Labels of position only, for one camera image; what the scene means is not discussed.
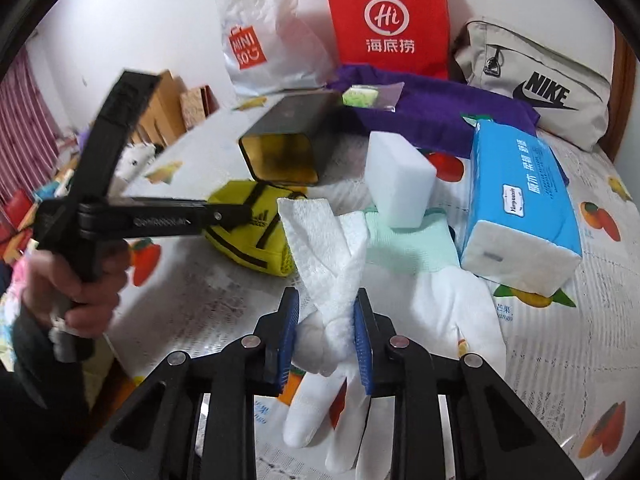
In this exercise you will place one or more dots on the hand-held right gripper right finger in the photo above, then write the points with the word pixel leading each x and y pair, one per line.
pixel 364 345

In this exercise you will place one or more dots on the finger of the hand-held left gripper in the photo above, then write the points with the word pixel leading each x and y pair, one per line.
pixel 230 214

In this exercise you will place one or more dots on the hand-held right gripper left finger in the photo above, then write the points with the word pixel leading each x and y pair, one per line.
pixel 287 340

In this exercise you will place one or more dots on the yellow pouch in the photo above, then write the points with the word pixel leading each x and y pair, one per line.
pixel 240 250

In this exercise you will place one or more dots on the white paper towel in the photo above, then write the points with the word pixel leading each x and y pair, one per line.
pixel 320 255

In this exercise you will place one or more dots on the white glove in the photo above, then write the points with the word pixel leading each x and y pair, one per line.
pixel 450 310

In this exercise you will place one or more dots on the white sponge block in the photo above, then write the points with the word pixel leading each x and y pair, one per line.
pixel 395 180

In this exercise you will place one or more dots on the green wet wipes pack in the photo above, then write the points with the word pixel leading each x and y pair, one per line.
pixel 362 96

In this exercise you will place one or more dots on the person's left forearm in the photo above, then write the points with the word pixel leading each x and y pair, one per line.
pixel 40 410

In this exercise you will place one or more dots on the person's left hand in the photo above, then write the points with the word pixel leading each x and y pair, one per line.
pixel 100 300

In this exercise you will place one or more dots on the white dotted cushion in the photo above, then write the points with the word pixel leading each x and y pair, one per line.
pixel 132 157

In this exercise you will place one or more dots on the fruit print tablecloth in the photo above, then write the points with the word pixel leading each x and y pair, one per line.
pixel 200 300

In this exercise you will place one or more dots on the wooden headboard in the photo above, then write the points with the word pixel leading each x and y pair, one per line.
pixel 160 110

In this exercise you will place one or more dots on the brown patterned box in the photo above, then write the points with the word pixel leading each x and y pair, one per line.
pixel 192 107

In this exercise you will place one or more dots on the dark tea tin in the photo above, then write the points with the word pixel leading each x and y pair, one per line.
pixel 295 115

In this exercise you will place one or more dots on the pink striped curtain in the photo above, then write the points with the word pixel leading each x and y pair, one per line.
pixel 25 125

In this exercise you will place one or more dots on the white plastic shopping bag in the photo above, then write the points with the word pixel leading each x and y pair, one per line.
pixel 280 20

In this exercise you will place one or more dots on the blue tissue pack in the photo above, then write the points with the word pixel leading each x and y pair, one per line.
pixel 520 200

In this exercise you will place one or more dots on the purple towel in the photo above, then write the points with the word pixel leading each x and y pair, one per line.
pixel 425 110

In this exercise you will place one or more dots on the red paper bag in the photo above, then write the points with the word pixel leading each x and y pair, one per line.
pixel 350 10

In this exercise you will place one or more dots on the grey waist bag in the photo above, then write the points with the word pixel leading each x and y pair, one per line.
pixel 585 120

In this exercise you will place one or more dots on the wooden door frame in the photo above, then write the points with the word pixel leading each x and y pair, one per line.
pixel 625 100

